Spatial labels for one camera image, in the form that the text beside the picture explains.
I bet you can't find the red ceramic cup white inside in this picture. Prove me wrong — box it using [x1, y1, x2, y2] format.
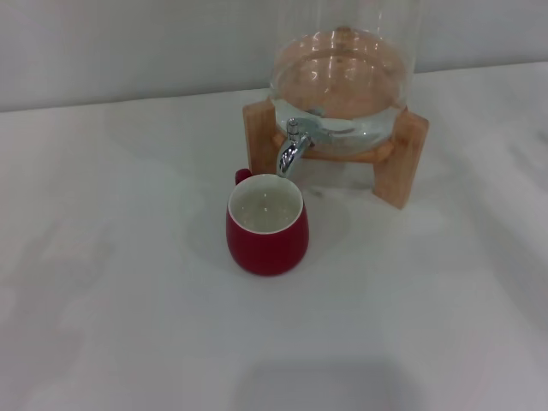
[225, 168, 310, 277]

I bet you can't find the chrome faucet tap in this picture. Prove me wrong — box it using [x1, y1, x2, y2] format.
[277, 118, 337, 178]

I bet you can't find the wooden dispenser stand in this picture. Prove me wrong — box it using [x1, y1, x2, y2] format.
[242, 100, 430, 211]

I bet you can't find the white tablecloth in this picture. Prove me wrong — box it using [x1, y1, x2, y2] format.
[0, 59, 548, 411]

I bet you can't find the clear glass water dispenser jar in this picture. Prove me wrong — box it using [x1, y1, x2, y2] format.
[267, 0, 420, 153]

